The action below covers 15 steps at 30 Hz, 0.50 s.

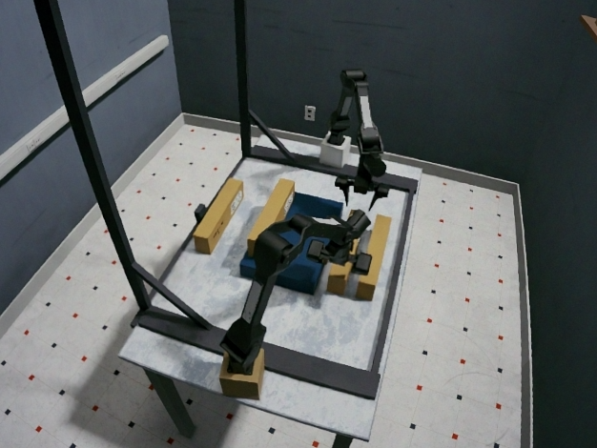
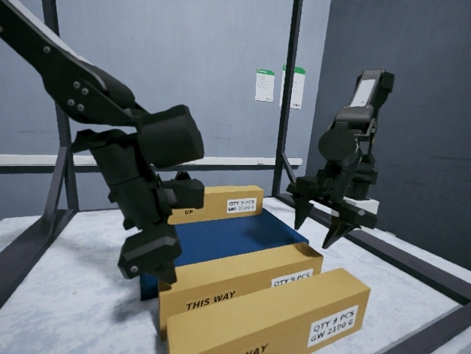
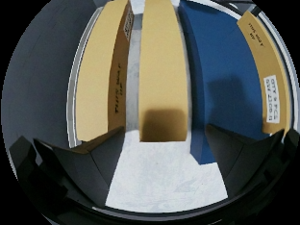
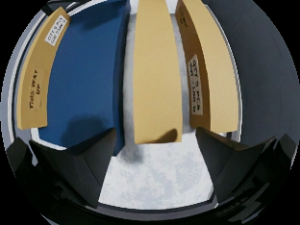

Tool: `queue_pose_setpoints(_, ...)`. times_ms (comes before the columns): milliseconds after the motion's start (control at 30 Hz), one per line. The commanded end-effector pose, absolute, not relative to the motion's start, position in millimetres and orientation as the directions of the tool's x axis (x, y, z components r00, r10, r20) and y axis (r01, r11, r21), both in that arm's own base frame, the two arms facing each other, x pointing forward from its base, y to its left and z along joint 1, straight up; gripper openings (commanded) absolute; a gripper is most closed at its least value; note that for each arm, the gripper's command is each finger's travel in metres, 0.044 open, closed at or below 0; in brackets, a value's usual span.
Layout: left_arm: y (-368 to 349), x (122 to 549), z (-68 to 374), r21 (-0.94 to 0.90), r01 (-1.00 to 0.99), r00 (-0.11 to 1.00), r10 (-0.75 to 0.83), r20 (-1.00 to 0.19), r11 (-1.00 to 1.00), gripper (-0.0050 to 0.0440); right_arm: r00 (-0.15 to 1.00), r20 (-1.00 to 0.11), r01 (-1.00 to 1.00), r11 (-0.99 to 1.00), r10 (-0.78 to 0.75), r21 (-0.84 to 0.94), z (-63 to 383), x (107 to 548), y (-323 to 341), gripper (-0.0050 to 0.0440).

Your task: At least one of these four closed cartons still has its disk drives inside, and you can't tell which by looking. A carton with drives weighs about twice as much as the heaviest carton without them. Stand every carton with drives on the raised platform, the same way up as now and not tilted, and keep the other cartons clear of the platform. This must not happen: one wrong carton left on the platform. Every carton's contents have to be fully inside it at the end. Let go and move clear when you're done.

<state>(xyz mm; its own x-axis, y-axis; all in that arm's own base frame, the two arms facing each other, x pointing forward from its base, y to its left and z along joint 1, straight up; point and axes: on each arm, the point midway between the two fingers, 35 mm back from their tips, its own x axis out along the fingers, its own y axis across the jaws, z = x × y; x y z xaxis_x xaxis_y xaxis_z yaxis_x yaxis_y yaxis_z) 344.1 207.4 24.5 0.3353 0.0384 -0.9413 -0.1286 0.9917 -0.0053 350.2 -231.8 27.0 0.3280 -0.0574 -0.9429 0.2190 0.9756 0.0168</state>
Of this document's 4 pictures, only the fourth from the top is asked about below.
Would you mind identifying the brown cardboard carton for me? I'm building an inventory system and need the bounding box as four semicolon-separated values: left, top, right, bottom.
16;8;72;130
175;0;238;134
133;0;183;144

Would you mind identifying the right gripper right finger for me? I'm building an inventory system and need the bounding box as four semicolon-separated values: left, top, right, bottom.
195;127;277;203

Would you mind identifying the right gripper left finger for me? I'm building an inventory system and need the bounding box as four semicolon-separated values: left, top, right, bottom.
29;127;117;209

